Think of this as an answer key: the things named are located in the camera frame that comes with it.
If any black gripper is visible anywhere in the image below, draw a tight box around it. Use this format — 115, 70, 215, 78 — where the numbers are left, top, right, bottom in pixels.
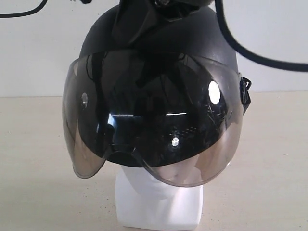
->
112, 0, 214, 46

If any black helmet with visor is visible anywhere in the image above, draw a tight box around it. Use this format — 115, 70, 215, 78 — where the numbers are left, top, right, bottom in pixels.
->
62, 6, 251, 187

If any white mannequin head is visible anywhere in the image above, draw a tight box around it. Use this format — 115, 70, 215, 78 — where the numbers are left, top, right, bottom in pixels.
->
115, 166, 204, 231

